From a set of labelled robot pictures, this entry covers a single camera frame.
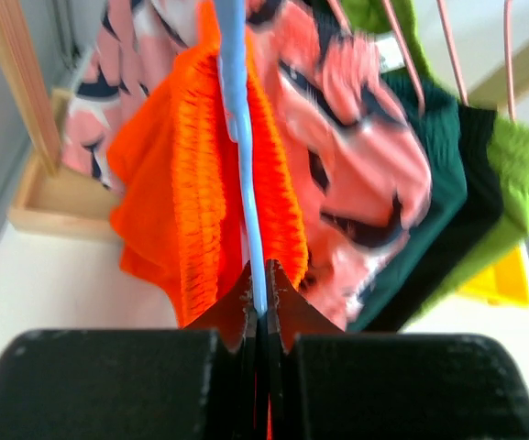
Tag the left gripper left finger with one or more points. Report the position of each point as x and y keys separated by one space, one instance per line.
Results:
x=229 y=390

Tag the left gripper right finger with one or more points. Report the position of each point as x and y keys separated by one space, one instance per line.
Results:
x=289 y=317

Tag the orange shorts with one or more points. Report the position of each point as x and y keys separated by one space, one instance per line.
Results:
x=181 y=213

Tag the pink patterned shorts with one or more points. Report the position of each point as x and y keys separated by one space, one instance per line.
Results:
x=359 y=172

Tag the black shorts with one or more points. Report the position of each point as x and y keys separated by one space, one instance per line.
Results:
x=402 y=295

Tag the pink hanger of patterned shorts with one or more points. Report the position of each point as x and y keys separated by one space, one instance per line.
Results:
x=340 y=14

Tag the pink hanger of teal shorts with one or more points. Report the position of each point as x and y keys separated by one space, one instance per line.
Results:
x=408 y=60

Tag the pink hanger of black shorts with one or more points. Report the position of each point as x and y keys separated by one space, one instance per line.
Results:
x=452 y=51

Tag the lime green shorts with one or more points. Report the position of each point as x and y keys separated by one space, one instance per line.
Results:
x=439 y=131

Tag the pink hanger of green shorts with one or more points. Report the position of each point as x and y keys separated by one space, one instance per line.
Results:
x=507 y=44

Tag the wooden clothes rack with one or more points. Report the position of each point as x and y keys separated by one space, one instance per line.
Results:
x=50 y=198

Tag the yellow plastic tray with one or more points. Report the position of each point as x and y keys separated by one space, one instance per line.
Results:
x=503 y=283

